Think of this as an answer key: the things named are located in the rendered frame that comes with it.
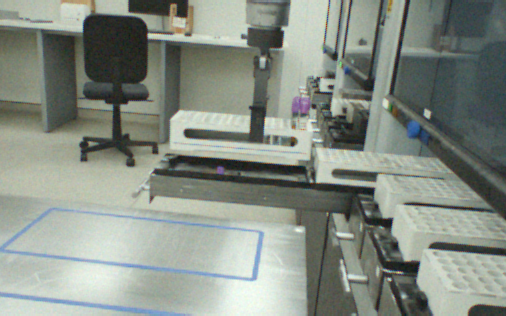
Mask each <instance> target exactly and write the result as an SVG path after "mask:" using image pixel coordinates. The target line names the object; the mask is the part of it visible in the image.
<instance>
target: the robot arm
mask: <svg viewBox="0 0 506 316"><path fill-rule="evenodd" d="M245 1H246V5H245V10H246V12H245V13H246V19H245V23H246V24H250V25H251V28H247V42H246V44H247V46H249V47H258V48H259V52H258V56H254V58H253V65H254V71H253V77H254V78H255V82H254V92H253V101H252V104H251V106H249V109H251V123H250V134H249V142H252V143H263V138H264V128H265V118H266V113H267V103H268V100H269V96H268V95H267V94H268V91H267V89H268V79H269V78H270V72H271V67H272V65H273V57H270V53H269V50H270V49H280V48H282V47H283V44H284V34H285V30H281V29H282V28H287V27H288V23H289V14H290V5H291V0H245Z"/></svg>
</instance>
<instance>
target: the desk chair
mask: <svg viewBox="0 0 506 316"><path fill-rule="evenodd" d="M83 45H84V69H85V73H86V75H87V76H88V78H89V79H91V80H92V81H89V82H86V83H85V84H84V88H83V95H84V96H85V97H78V99H89V100H105V103H106V104H107V105H113V115H112V138H102V137H93V136H83V137H82V140H83V141H81V142H80V148H81V149H82V150H81V161H83V159H85V161H88V153H89V152H93V151H97V150H106V149H110V148H114V147H115V148H117V149H118V150H119V151H121V152H122V153H124V154H125V155H126V156H128V157H129V159H127V160H126V166H128V167H129V166H130V167H134V166H135V159H132V157H134V155H133V152H132V151H130V150H129V148H128V147H127V146H152V154H155V152H156V154H158V147H156V146H157V142H147V141H136V140H130V138H129V133H124V134H123V135H122V127H121V116H120V105H128V101H147V102H154V100H147V98H148V97H149V91H148V90H147V88H146V85H145V84H142V83H140V82H142V81H144V80H145V78H146V75H147V65H148V26H147V24H146V23H145V21H144V20H143V19H142V18H141V17H139V16H132V15H115V14H100V13H90V14H88V15H87V16H86V17H85V20H84V22H83ZM88 141H89V142H97V143H99V144H96V145H93V146H90V147H89V142H88ZM154 146H155V147H154Z"/></svg>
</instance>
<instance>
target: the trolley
mask: <svg viewBox="0 0 506 316"><path fill-rule="evenodd" d="M0 316H309V304H308V278H307V251H306V228H305V227H301V226H293V225H285V224H277V223H268V222H260V221H252V220H244V219H236V218H230V219H228V218H220V217H212V216H204V215H196V214H188V213H180V212H173V211H156V210H148V209H140V208H132V207H124V206H116V205H108V204H100V203H83V202H75V201H67V200H59V199H51V198H42V197H34V196H26V195H10V194H1V193H0Z"/></svg>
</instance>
